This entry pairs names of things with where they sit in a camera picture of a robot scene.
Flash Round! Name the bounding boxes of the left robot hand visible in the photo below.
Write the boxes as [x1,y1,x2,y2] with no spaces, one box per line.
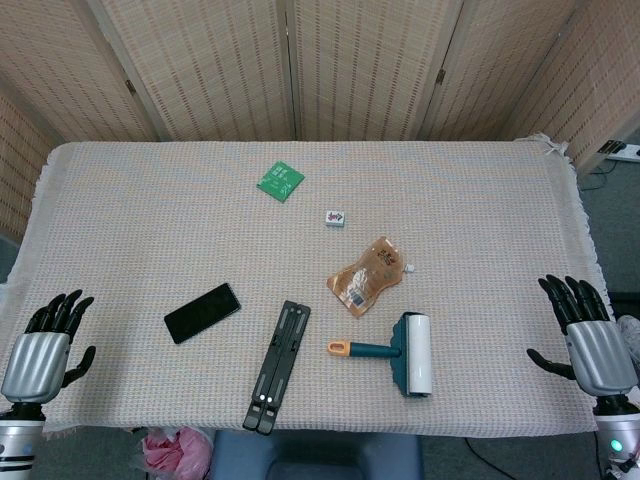
[0,289,97,404]

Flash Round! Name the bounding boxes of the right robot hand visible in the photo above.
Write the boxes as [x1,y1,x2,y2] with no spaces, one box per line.
[526,274,640,400]

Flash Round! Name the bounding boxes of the black smartphone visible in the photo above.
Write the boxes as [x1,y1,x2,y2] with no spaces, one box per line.
[163,282,242,345]

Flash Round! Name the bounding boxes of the pink plastic bag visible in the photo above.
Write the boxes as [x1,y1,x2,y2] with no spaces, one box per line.
[141,426,215,480]

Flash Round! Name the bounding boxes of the teal lint roller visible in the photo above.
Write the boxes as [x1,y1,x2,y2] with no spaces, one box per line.
[327,311,433,399]

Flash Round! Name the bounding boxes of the white power strip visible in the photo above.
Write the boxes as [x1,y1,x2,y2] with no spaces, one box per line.
[598,140,640,164]

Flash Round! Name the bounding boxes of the orange spouted food pouch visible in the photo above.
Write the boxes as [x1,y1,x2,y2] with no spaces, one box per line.
[326,235,418,320]

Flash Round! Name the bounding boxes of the black folding laptop stand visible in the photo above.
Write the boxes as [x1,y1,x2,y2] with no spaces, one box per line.
[242,299,312,434]

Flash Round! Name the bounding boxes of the beige woven tablecloth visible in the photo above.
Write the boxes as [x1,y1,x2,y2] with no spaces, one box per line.
[0,132,609,441]

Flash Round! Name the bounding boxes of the blue chair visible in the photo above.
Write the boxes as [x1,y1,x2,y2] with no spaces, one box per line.
[208,428,426,480]

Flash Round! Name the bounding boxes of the green square packet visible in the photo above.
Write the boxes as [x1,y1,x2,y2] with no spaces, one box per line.
[256,161,307,204]

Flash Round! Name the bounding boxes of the bamboo folding screen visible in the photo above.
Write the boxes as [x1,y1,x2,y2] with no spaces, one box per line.
[0,0,640,241]

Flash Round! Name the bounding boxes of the black floor cable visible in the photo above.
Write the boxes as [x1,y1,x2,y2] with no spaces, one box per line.
[462,435,521,480]

